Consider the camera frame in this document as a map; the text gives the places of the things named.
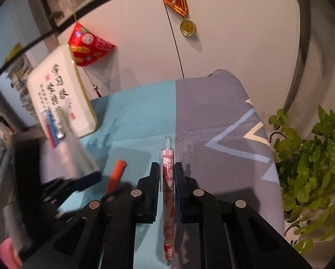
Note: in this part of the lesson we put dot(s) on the orange pen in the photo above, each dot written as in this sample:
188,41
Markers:
117,171

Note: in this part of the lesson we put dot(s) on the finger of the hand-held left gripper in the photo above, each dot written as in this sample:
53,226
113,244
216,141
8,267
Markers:
90,178

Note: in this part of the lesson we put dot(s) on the green potted plant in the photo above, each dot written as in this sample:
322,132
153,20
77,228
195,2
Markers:
310,159

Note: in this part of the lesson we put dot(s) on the blue and grey tablecloth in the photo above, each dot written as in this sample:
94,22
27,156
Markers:
212,117

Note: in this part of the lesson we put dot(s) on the gold medal with striped ribbon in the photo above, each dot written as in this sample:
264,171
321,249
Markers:
188,27

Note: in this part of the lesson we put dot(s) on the pink patterned pen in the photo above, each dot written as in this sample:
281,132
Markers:
167,168

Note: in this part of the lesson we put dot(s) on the blue pen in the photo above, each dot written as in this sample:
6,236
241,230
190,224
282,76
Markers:
52,129

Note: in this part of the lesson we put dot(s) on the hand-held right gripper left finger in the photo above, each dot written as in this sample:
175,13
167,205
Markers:
156,190

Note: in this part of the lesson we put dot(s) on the frosted pen cup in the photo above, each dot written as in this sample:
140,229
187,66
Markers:
72,157

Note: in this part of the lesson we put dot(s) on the pile of books and papers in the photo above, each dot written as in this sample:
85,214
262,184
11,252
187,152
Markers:
24,89

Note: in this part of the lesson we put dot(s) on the red hanging ornament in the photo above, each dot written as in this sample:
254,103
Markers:
86,44

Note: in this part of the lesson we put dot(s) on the framed calligraphy sign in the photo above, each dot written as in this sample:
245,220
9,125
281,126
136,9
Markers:
60,89

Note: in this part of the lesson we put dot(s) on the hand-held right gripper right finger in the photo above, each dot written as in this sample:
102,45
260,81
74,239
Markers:
179,190

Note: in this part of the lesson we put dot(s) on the person's left forearm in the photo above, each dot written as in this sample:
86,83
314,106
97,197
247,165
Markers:
9,253

